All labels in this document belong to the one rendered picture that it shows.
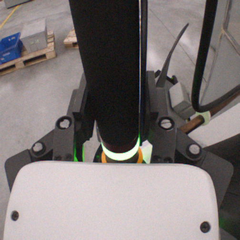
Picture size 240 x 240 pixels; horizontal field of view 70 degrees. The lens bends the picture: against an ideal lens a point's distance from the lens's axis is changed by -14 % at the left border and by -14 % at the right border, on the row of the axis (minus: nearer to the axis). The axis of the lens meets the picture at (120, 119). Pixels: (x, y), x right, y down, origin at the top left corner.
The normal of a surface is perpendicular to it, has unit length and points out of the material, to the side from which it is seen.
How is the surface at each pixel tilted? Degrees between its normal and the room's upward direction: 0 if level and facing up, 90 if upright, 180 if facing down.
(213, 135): 50
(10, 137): 0
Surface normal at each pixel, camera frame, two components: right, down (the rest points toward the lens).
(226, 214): -0.58, -0.75
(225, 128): -0.80, -0.39
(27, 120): -0.06, -0.61
